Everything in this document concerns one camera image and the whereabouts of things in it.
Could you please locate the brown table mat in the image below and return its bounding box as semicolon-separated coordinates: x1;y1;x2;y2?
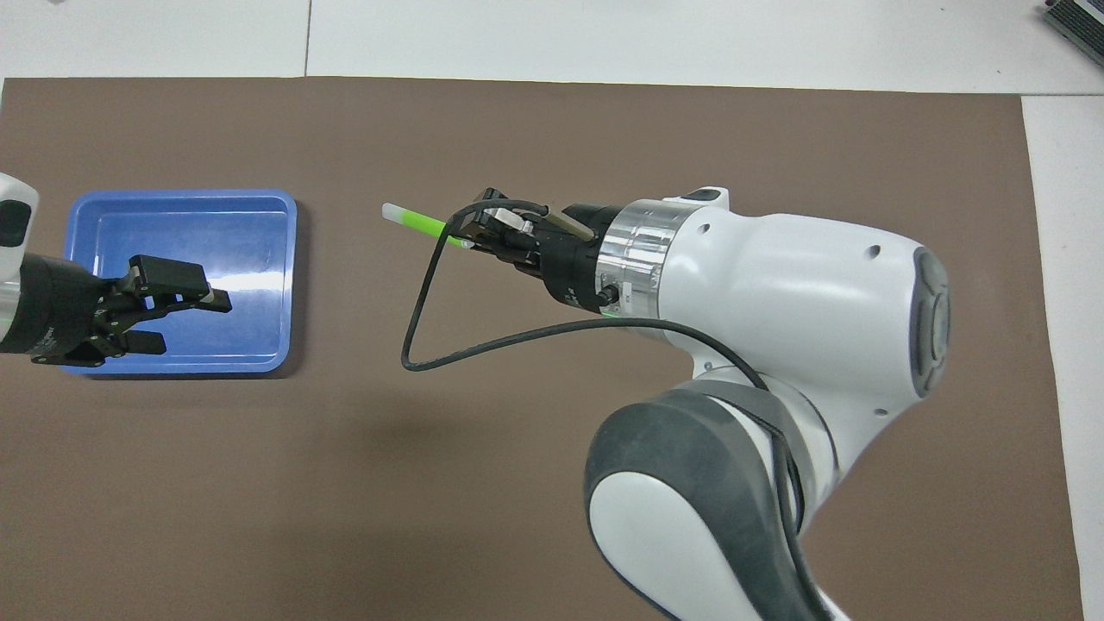
0;76;1086;621

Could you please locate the grey ribbed device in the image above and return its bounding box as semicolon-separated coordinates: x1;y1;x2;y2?
1039;0;1104;68

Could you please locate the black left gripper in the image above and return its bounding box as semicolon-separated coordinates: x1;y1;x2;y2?
0;254;232;369

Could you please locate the green pen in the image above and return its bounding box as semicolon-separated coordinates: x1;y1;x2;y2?
382;203;475;251

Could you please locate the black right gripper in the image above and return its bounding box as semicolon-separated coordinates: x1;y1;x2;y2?
453;187;618;310

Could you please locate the blue plastic tray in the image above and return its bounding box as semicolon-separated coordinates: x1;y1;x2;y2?
62;189;298;376

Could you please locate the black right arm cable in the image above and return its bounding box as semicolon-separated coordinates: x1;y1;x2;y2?
401;199;833;621

